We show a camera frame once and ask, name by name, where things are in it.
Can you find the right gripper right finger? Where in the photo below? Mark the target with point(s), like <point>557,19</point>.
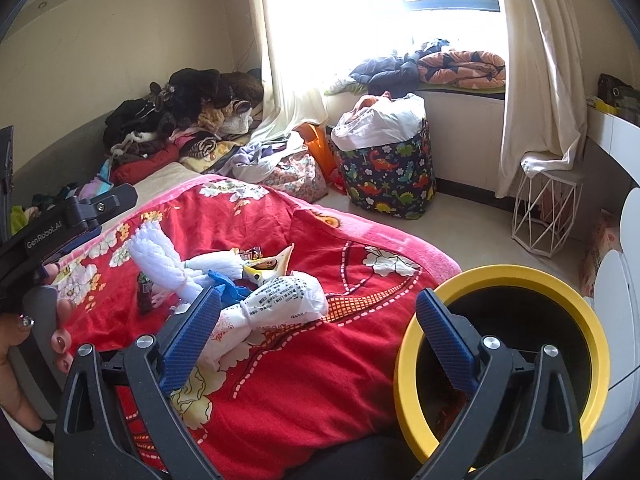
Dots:
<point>520,419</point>

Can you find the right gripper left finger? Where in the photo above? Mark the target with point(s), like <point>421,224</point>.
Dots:
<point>92,437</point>

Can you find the dark candy wrapper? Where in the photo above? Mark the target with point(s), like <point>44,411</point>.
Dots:
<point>145,302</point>

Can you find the blue plastic glove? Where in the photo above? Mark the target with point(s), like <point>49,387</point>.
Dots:
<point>229,292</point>

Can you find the yellow triangular snack wrapper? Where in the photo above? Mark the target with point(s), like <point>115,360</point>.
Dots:
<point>262,270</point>

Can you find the white printed plastic bag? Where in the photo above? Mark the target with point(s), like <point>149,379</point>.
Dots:
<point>284,301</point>

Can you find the white knitted cloth trash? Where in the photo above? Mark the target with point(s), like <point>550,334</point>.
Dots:
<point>157,258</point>

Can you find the yellow rimmed trash bin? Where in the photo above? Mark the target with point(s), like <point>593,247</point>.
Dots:
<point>526,309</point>

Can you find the person's left hand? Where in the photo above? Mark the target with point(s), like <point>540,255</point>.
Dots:
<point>35,345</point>

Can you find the white dresser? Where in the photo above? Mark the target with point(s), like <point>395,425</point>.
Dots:
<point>609,278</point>

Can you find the pile of dark clothes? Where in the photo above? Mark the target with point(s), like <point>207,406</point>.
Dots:
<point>198,119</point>

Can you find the red floral blanket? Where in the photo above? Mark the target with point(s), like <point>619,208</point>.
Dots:
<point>284,394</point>

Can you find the floral fabric bag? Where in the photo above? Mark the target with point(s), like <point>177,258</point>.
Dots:
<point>298,175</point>

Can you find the left cream curtain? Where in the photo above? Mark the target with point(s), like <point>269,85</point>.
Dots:
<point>287,35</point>

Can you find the cream curtain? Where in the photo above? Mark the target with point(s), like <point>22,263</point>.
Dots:
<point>287,35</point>
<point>545,113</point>

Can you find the dinosaur print laundry basket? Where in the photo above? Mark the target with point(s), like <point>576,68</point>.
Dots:
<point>397,179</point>

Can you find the orange bag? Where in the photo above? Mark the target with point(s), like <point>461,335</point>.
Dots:
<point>317,142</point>

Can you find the right cream curtain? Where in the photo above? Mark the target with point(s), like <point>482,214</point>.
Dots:
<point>545,113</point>

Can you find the black bag on dresser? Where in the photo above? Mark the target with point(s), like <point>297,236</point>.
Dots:
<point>621,97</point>

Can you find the white plastic bag in basket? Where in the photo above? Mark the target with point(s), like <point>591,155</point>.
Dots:
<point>378,120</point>

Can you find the orange patterned folded quilt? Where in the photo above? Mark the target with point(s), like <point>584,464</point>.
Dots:
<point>468,70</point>

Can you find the navy blue jacket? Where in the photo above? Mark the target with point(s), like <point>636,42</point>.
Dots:
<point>396,73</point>

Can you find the white wire side table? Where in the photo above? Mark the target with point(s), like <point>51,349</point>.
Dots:
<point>545,210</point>

